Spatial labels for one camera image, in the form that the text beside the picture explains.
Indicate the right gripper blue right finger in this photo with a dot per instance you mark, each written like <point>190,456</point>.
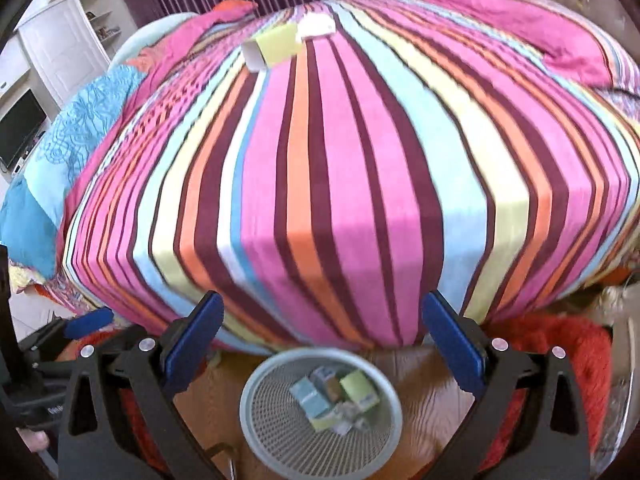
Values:
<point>459,341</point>

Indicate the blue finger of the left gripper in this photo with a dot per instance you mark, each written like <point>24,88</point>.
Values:
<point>89,323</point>

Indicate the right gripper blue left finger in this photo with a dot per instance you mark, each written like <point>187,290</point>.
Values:
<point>186,342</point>

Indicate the large green DHC box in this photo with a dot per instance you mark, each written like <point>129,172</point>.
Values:
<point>360,390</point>

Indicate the teal mosquito liquid box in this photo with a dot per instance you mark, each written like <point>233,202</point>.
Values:
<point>309,398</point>

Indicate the pink white plastic packet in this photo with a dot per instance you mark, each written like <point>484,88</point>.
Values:
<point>315,25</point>

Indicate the vitamin capsule box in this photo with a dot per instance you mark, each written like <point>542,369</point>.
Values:
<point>333,420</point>

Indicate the person left hand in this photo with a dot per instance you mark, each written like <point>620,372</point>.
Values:
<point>36,441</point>

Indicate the red fluffy rug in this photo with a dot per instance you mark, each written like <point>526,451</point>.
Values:
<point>528,424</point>

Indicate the blue patterned quilt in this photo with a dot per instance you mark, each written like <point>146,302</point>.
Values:
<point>33,206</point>

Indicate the white mesh waste basket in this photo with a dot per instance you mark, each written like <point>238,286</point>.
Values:
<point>280,435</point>

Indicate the black television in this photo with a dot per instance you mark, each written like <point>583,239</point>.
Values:
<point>19,126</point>

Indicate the striped colourful bed sheet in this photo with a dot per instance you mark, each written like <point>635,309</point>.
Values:
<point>414,149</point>

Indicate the white wardrobe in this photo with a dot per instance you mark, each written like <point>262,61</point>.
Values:
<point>59,46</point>

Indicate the pink pillow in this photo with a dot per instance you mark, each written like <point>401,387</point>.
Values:
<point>570,46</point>

